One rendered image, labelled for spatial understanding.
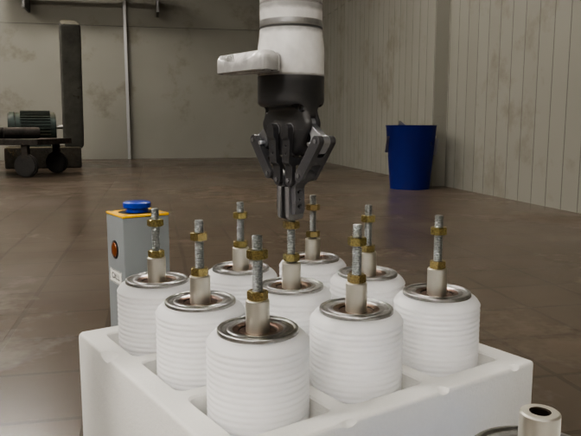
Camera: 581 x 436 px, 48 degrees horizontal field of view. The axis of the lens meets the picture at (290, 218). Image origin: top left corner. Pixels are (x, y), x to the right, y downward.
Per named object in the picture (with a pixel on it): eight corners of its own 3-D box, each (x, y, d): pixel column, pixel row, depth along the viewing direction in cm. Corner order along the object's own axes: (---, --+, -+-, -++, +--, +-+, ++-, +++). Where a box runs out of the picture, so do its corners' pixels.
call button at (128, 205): (129, 217, 92) (128, 203, 91) (118, 214, 95) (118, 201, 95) (155, 215, 94) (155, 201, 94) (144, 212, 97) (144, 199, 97)
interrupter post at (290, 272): (286, 292, 74) (286, 265, 74) (277, 288, 76) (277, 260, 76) (304, 291, 75) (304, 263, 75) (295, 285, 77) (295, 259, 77)
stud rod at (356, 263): (350, 298, 66) (351, 224, 65) (352, 295, 67) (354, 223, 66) (360, 298, 65) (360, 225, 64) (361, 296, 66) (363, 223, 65)
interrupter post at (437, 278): (450, 296, 73) (452, 267, 72) (441, 300, 71) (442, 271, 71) (431, 292, 74) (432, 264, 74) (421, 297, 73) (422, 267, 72)
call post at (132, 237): (129, 430, 94) (121, 218, 90) (112, 413, 100) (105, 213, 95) (175, 418, 98) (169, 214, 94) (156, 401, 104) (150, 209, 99)
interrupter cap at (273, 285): (276, 301, 71) (276, 294, 71) (248, 285, 77) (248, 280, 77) (335, 293, 74) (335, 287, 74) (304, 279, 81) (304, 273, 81)
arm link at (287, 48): (212, 75, 71) (211, 17, 70) (290, 80, 78) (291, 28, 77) (261, 70, 64) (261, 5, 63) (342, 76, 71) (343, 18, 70)
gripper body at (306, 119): (341, 70, 71) (340, 155, 73) (292, 74, 78) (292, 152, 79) (288, 66, 67) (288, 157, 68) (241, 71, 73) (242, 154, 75)
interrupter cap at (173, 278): (150, 273, 84) (150, 268, 84) (200, 279, 81) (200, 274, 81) (111, 286, 77) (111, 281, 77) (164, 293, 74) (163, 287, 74)
